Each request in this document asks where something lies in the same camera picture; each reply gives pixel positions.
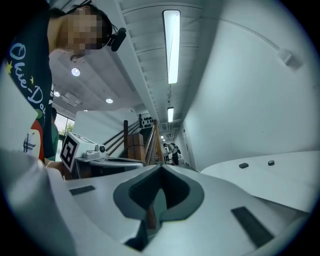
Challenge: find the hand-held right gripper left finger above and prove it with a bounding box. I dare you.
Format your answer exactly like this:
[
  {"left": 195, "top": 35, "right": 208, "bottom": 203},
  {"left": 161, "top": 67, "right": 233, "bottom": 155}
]
[{"left": 65, "top": 164, "right": 163, "bottom": 256}]

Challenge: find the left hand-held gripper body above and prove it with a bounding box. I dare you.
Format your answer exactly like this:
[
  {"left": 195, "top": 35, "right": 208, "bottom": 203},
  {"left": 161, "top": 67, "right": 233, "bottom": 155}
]
[{"left": 59, "top": 131, "right": 147, "bottom": 180}]

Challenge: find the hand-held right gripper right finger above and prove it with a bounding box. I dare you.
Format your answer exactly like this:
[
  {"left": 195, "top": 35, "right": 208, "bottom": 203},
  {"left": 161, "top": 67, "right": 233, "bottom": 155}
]
[{"left": 143, "top": 164, "right": 311, "bottom": 256}]

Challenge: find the window with green view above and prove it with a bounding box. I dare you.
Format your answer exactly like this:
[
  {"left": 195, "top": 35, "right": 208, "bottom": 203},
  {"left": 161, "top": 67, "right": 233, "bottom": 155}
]
[{"left": 54, "top": 113, "right": 76, "bottom": 141}]

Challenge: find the wooden stair railing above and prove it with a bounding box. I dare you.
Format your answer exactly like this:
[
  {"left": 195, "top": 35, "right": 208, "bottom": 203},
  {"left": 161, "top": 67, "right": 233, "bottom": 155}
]
[{"left": 144, "top": 119, "right": 165, "bottom": 166}]

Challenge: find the dark printed t-shirt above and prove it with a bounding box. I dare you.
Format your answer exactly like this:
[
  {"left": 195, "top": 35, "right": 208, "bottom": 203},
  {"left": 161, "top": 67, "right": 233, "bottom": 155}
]
[{"left": 4, "top": 0, "right": 55, "bottom": 163}]

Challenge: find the person's head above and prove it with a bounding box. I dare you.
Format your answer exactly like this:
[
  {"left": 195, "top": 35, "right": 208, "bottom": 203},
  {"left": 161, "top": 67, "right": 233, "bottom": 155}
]
[{"left": 47, "top": 3, "right": 114, "bottom": 62}]

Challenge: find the long ceiling strip light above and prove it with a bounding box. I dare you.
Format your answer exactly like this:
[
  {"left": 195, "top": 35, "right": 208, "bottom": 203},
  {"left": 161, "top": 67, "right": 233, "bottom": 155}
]
[{"left": 162, "top": 9, "right": 181, "bottom": 85}]

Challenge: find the brown wooden post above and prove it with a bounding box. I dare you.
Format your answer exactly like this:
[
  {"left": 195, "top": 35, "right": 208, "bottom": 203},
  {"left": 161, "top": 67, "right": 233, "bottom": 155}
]
[{"left": 126, "top": 132, "right": 146, "bottom": 161}]

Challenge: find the black head-worn camera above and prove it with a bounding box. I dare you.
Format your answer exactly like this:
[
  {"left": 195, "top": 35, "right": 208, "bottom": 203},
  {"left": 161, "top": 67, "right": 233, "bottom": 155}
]
[{"left": 106, "top": 27, "right": 128, "bottom": 53}]

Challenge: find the white wall junction box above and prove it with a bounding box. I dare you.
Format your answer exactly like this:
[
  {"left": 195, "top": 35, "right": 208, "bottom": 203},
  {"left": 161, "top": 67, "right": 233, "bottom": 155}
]
[{"left": 276, "top": 48, "right": 294, "bottom": 67}]

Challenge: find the white wall cable conduit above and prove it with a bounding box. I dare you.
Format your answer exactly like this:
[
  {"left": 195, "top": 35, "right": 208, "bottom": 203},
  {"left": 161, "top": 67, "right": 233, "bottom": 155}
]
[{"left": 219, "top": 17, "right": 281, "bottom": 53}]

